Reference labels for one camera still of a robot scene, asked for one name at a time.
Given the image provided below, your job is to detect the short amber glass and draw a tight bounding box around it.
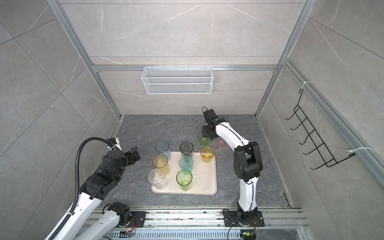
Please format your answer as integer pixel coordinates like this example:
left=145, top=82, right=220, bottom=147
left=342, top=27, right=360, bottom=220
left=200, top=146, right=215, bottom=164

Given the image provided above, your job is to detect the tall grey glass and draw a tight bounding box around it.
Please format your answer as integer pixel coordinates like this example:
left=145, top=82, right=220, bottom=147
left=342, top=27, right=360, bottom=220
left=179, top=142, right=194, bottom=158

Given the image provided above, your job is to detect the tall teal glass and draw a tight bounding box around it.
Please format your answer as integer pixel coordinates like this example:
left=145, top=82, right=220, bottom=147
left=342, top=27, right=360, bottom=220
left=179, top=155, right=194, bottom=172

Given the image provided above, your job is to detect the beige tray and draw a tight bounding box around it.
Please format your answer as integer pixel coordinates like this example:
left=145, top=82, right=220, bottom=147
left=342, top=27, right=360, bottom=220
left=151, top=152, right=217, bottom=195

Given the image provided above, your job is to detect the short clear glass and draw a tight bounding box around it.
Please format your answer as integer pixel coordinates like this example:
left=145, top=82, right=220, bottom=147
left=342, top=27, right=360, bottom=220
left=148, top=169, right=167, bottom=190

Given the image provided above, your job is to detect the tall amber glass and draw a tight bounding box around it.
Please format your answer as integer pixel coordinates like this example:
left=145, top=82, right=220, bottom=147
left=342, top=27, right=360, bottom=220
left=152, top=155, right=170, bottom=175

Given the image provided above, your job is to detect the tall blue glass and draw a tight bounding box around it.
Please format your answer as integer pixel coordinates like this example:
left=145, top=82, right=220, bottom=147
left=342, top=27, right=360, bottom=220
left=155, top=141, right=171, bottom=160

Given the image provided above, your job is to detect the tall green glass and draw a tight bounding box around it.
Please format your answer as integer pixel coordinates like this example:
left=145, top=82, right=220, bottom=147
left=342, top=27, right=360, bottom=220
left=176, top=170, right=193, bottom=192

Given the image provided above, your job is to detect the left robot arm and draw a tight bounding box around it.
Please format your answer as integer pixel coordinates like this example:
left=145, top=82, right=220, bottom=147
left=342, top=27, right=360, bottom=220
left=46, top=146, right=141, bottom=240

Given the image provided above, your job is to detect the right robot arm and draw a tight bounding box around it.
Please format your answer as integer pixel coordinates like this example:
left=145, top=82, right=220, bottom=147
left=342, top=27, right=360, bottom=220
left=202, top=112, right=263, bottom=224

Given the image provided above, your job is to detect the short green glass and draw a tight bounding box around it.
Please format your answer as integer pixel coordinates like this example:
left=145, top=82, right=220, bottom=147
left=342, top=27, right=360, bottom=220
left=198, top=132, right=210, bottom=147

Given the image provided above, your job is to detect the short pink glass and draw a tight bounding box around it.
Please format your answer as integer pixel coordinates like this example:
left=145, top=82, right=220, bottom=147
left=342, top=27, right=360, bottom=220
left=216, top=137, right=228, bottom=149

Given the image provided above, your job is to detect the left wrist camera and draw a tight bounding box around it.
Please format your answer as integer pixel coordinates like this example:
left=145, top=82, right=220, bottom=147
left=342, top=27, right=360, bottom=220
left=106, top=138, right=122, bottom=151

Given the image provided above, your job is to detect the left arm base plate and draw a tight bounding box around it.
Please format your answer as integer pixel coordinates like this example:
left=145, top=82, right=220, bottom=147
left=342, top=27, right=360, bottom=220
left=128, top=211, right=147, bottom=228

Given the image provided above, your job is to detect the aluminium rail frame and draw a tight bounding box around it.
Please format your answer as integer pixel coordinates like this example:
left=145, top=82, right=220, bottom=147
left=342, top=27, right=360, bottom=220
left=59, top=205, right=310, bottom=240

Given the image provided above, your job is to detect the white wire basket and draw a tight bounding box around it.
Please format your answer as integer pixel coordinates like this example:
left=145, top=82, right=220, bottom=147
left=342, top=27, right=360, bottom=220
left=141, top=67, right=214, bottom=95

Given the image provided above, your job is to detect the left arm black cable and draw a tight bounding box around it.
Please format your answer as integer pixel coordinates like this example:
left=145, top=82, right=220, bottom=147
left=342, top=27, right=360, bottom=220
left=47, top=137, right=113, bottom=240

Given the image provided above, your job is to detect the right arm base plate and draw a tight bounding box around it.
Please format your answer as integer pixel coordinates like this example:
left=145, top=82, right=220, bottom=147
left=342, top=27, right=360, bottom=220
left=222, top=209, right=265, bottom=227

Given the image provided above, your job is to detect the black wire hook rack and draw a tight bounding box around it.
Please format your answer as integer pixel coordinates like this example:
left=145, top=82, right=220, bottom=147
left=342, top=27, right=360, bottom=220
left=285, top=89, right=356, bottom=171

